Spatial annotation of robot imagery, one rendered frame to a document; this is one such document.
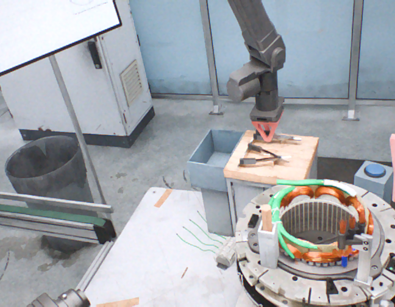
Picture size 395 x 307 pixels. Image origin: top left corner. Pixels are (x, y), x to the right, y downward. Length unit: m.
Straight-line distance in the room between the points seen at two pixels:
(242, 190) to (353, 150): 1.91
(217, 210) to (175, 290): 0.25
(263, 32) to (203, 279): 0.66
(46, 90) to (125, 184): 0.94
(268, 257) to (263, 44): 0.45
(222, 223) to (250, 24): 0.60
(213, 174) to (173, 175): 1.75
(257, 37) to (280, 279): 0.50
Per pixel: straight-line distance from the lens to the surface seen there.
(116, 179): 2.99
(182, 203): 1.46
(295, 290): 0.80
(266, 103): 1.09
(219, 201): 1.24
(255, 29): 0.97
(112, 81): 3.03
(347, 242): 0.73
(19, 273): 2.64
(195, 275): 1.25
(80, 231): 1.58
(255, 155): 1.14
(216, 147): 1.30
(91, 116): 3.26
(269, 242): 0.78
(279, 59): 1.02
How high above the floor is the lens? 1.73
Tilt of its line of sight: 34 degrees down
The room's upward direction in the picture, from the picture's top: 10 degrees counter-clockwise
